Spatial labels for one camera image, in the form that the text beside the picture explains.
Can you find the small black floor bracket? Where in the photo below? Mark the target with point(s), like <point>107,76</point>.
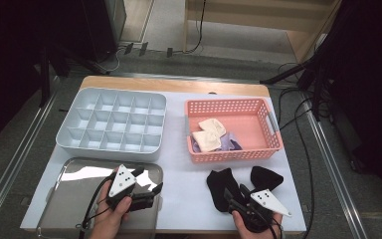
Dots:
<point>128,48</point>
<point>169,52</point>
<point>143,48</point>

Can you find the black tripod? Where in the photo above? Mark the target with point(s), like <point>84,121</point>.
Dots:
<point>316,89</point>

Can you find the grey divided storage box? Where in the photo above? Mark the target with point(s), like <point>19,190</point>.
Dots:
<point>112,156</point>

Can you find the black sock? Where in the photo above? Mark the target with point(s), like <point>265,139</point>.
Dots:
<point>265,177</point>
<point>220,186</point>

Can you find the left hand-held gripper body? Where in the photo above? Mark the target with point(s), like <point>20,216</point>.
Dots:
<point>122,181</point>

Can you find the light wooden cabinet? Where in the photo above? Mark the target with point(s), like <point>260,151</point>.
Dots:
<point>245,6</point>

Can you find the cream sock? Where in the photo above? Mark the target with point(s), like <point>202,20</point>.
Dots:
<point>212,126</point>
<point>207,141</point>

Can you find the dark metal cabinet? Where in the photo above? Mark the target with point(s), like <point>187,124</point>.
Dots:
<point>96,30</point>

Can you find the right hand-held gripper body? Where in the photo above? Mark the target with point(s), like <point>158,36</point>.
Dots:
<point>267,200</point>

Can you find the metal floor rail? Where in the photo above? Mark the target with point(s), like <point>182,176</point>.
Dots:
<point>333,169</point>
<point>13,162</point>

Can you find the black metal stand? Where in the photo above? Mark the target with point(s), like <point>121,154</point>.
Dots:
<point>46,76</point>

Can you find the black curtain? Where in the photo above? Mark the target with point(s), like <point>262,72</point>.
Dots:
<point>6,49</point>
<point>371,83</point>

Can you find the person's left hand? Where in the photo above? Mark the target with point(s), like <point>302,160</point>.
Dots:
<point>111,220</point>

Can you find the translucent grey box lid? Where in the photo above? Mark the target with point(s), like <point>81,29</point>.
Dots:
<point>146,222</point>

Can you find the person's right hand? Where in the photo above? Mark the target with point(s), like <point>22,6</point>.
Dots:
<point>258,236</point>

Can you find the pink plastic basket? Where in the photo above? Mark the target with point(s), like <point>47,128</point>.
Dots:
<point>225,106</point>

